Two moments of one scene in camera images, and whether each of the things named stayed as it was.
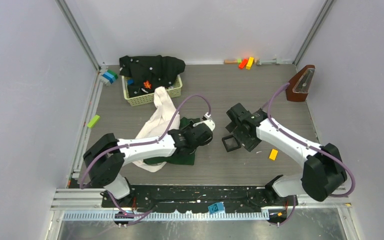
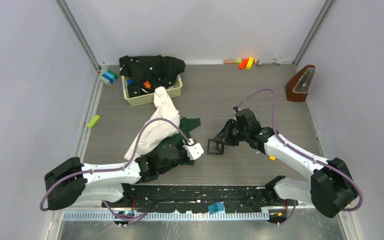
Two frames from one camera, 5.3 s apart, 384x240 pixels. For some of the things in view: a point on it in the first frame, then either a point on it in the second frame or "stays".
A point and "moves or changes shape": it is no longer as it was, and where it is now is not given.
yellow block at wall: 250,62 stays
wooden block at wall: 230,61 stays
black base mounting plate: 200,198 stays
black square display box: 224,138 moves or changes shape
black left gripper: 190,126 to 186,158
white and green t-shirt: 165,119 stays
